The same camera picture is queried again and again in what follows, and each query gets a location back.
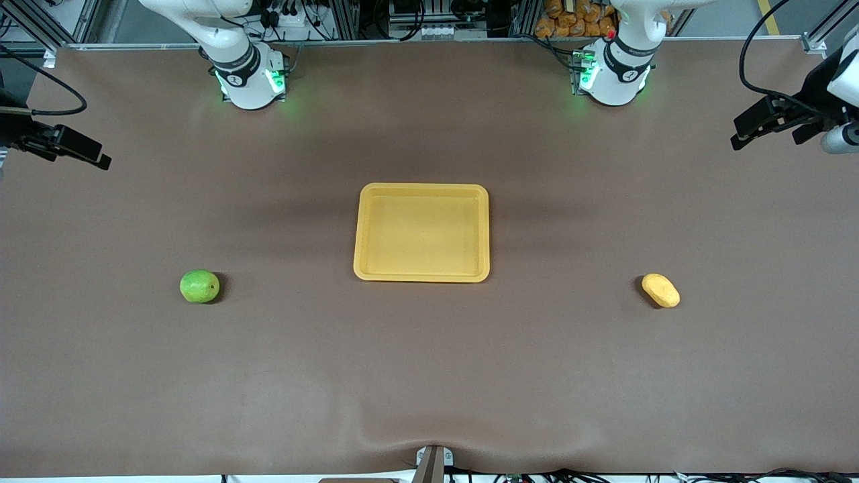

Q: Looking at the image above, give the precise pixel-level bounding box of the yellow plastic tray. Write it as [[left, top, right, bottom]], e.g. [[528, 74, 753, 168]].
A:
[[354, 182, 491, 283]]

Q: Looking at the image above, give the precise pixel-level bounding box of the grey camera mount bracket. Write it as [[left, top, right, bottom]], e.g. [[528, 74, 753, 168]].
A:
[[416, 445, 454, 483]]

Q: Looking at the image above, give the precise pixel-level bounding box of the aluminium frame post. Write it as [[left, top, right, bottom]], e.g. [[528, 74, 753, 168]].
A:
[[802, 13, 850, 56], [0, 0, 101, 49]]

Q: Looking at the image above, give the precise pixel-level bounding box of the grey vented electronics box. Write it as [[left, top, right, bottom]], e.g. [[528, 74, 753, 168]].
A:
[[386, 0, 470, 40]]

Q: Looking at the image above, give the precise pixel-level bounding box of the green apple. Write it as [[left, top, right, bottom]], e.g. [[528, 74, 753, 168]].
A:
[[179, 270, 221, 304]]

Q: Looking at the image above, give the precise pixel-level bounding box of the silver table edge rail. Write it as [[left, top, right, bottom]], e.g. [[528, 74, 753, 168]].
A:
[[57, 35, 827, 53]]

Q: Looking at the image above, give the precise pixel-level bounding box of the brown table mat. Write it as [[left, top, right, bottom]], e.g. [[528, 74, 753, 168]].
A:
[[0, 37, 859, 478]]

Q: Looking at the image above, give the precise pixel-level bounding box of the white power strip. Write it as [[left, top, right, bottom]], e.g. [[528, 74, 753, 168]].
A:
[[258, 0, 309, 31]]

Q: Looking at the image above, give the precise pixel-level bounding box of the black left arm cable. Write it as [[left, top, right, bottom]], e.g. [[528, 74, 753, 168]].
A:
[[738, 0, 833, 118]]

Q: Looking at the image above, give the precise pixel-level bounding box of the yellow potato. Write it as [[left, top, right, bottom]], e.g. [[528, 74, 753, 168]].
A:
[[641, 272, 681, 309]]

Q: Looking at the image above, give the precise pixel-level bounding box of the bag of orange items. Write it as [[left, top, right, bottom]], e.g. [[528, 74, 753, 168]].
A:
[[534, 0, 673, 38]]

